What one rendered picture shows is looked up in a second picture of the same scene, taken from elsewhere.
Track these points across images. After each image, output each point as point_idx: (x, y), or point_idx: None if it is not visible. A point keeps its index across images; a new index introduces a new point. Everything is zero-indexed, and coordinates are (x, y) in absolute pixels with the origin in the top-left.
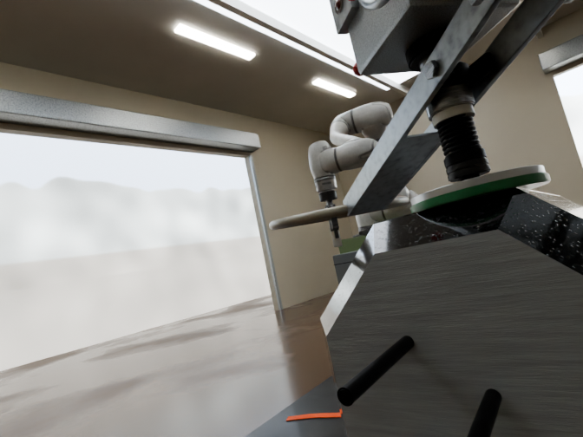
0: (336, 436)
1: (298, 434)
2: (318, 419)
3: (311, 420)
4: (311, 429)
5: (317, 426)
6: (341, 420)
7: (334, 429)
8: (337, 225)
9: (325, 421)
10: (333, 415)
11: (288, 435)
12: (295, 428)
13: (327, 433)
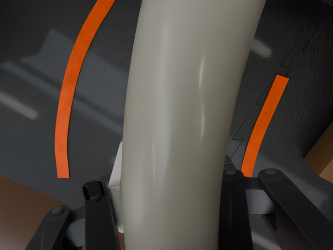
0: (122, 108)
1: (108, 155)
2: (70, 135)
3: (71, 145)
4: (98, 140)
5: (90, 134)
6: (79, 104)
7: (103, 111)
8: (290, 183)
9: (80, 125)
10: (66, 115)
11: (108, 167)
12: (92, 161)
13: (113, 119)
